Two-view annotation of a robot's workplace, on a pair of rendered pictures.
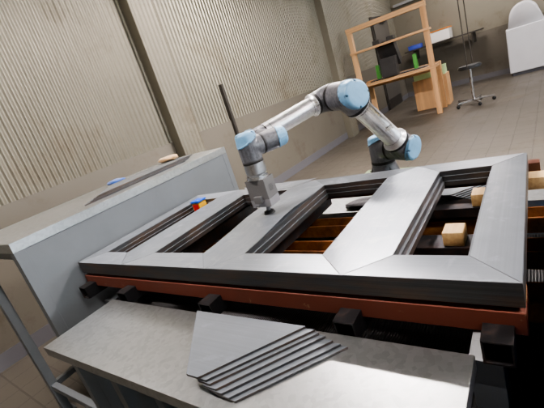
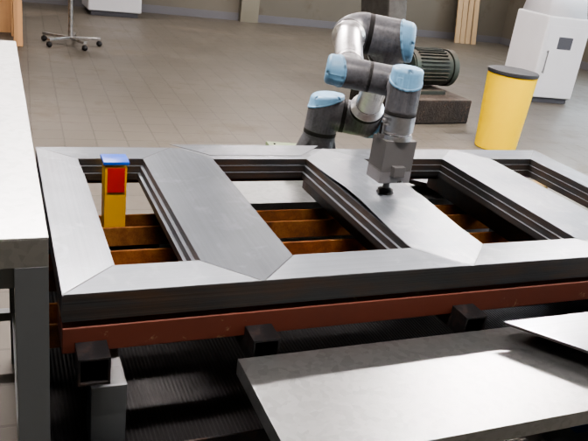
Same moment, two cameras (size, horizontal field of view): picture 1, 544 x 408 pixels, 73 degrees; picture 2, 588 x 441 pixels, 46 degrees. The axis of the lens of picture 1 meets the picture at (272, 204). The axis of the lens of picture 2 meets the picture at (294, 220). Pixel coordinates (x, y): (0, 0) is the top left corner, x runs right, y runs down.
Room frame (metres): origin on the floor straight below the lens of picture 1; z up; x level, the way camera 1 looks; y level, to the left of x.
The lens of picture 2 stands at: (0.78, 1.54, 1.43)
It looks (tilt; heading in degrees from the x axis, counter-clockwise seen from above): 22 degrees down; 296
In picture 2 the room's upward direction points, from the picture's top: 8 degrees clockwise
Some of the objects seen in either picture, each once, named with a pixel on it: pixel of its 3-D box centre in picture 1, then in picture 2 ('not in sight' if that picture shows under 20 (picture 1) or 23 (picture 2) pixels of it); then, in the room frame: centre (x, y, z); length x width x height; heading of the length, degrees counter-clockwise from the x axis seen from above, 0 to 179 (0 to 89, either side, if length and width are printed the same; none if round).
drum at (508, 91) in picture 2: not in sight; (504, 109); (1.86, -4.23, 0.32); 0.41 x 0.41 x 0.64
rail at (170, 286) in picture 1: (223, 282); (451, 289); (1.04, 0.22, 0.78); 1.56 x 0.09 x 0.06; 51
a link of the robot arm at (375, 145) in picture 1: (381, 146); (325, 111); (1.77, -0.60, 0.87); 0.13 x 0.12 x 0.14; 27
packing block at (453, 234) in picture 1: (454, 234); not in sight; (0.87, -0.43, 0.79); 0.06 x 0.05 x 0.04; 141
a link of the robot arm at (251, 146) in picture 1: (248, 147); (403, 90); (1.30, 0.01, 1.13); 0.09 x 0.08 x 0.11; 117
